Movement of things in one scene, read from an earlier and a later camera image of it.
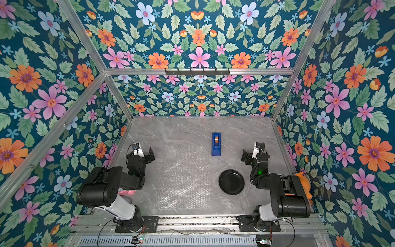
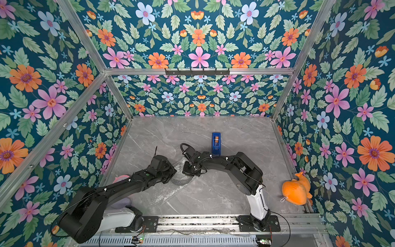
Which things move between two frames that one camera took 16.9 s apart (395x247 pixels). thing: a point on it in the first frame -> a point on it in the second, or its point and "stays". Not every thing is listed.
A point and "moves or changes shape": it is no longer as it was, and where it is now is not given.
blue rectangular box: x=216 y=144 stays
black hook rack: x=197 y=72 stays
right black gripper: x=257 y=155 -> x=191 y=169
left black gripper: x=147 y=159 -> x=173 y=170
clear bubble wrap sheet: x=184 y=182 moves or changes shape
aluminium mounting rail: x=301 y=224 stays
